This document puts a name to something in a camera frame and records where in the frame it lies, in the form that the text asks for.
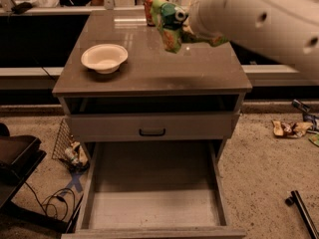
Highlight green rice chip bag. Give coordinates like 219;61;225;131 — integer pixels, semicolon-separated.
151;0;227;54

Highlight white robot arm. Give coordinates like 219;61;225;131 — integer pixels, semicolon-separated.
188;0;319;83

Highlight grey drawer cabinet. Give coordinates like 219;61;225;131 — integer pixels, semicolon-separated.
53;10;251;154

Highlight open bottom grey drawer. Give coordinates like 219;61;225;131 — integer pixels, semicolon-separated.
61;140;246;239

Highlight white paper bowl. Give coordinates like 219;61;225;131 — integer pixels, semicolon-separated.
81;44;128;74

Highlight crumpled wrappers in basket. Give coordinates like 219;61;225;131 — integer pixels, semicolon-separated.
64;141;89;168

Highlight orange soda can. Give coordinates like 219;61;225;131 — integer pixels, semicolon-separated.
144;0;155;27

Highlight dark snack packet on floor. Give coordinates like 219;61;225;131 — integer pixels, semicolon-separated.
292;100;311;113

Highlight snack wrappers on floor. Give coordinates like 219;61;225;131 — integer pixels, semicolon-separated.
272;114;319;146

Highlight black cart tray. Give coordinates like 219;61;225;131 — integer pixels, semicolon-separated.
0;123;46;208

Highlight black bar on floor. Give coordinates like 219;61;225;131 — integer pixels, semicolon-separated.
285;190;319;239

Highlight black device on ledge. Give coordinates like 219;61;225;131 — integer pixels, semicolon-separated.
12;2;33;15

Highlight closed grey drawer with handle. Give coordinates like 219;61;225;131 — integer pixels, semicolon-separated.
66;113;239;142

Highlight wire mesh basket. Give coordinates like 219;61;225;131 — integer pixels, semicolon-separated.
52;119;90;172

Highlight black cable on floor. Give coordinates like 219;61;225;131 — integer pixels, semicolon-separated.
23;181;78;222

